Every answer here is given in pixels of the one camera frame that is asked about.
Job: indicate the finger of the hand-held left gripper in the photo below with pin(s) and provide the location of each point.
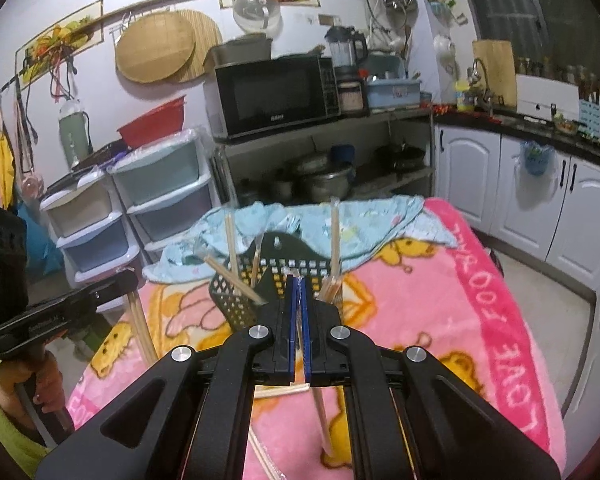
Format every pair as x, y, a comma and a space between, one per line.
90, 295

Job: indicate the dark window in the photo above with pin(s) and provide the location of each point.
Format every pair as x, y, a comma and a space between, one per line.
550, 10

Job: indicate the wooden chopstick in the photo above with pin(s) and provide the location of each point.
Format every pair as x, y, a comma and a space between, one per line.
332, 290
255, 265
325, 425
334, 240
235, 280
140, 325
231, 245

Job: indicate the black pan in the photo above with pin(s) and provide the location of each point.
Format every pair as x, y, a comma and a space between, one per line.
400, 156

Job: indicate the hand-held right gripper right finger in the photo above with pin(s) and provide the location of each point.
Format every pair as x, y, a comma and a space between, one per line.
306, 330

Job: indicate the wooden cutting board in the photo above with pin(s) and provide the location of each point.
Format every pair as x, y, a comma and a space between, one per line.
495, 70

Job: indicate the black blender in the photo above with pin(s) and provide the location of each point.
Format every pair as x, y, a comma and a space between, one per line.
345, 55

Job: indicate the person's left forearm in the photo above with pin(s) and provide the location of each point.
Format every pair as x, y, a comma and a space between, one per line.
0, 435

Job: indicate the blue knife holder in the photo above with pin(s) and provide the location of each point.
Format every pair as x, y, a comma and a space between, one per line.
592, 117

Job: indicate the clear dome lid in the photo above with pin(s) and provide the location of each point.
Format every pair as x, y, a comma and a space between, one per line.
256, 10

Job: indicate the person's left hand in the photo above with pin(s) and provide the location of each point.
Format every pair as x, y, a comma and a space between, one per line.
52, 380

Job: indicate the grey plastic tub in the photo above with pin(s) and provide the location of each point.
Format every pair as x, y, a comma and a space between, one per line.
240, 50

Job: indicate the blue dish rack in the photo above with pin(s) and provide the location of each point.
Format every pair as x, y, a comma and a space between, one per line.
392, 92

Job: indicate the white kitchen cabinets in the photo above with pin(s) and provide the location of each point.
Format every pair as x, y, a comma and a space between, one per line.
520, 210

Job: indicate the red plastic basin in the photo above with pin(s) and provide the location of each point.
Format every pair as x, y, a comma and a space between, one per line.
152, 125

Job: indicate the slanted food wall poster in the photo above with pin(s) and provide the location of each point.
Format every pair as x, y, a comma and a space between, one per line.
55, 42

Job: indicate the round bamboo mat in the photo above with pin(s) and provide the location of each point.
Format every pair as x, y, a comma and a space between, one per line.
207, 40

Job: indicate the blue cup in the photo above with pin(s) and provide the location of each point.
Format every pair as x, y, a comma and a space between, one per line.
342, 155

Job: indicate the large metal pot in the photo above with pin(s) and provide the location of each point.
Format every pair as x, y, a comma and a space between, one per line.
325, 180

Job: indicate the pink ladle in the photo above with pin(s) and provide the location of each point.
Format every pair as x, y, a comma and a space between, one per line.
30, 185

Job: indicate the round bamboo board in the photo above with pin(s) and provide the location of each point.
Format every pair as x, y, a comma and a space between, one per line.
155, 47

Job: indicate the yellow bottle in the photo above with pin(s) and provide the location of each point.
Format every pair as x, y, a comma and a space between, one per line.
464, 97

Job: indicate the metal faucet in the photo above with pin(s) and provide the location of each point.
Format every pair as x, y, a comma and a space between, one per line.
482, 80

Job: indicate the white kettle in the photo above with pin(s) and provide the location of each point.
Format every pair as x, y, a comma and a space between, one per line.
443, 50

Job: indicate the metal shelf unit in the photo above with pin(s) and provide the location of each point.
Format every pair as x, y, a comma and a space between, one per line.
330, 125

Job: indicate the light blue printed cloth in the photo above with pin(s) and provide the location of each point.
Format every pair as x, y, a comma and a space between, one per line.
370, 230

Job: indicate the pink printed blanket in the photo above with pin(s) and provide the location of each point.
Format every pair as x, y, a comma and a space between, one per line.
405, 310

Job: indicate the black microwave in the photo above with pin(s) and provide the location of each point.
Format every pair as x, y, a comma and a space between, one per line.
275, 92

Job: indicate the blue hanging bag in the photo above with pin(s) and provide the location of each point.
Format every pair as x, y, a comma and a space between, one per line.
536, 157

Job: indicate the black perforated utensil basket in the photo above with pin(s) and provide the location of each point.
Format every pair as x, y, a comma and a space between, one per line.
240, 310

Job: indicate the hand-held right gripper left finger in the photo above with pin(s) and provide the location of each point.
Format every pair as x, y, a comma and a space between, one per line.
292, 330

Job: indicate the green-top plastic drawer unit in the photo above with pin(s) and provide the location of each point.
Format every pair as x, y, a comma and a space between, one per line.
160, 175

